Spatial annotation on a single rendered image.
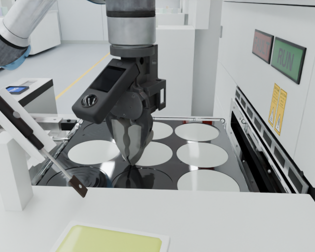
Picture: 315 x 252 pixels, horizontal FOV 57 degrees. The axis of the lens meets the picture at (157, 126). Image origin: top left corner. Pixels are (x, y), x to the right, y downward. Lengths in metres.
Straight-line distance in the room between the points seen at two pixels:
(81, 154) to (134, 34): 0.27
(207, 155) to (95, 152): 0.22
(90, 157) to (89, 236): 0.37
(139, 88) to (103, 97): 0.07
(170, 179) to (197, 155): 0.10
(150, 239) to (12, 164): 0.18
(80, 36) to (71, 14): 0.60
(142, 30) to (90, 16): 8.28
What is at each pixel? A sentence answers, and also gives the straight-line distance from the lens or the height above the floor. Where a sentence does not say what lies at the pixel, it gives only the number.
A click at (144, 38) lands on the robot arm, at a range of 0.45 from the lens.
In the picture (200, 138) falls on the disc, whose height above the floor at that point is 0.90.
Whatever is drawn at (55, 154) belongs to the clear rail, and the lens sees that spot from 0.60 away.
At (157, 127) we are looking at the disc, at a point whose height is 0.90.
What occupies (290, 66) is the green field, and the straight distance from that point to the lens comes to 0.46.
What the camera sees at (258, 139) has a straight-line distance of 0.57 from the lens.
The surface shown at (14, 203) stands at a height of 0.98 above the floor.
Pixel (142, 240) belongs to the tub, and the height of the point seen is 1.03.
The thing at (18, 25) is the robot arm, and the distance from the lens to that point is 1.02.
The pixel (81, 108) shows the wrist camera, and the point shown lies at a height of 1.04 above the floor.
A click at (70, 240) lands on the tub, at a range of 0.22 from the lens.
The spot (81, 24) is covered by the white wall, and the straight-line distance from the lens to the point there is 8.81.
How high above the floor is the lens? 1.18
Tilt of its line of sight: 24 degrees down
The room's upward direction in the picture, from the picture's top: straight up
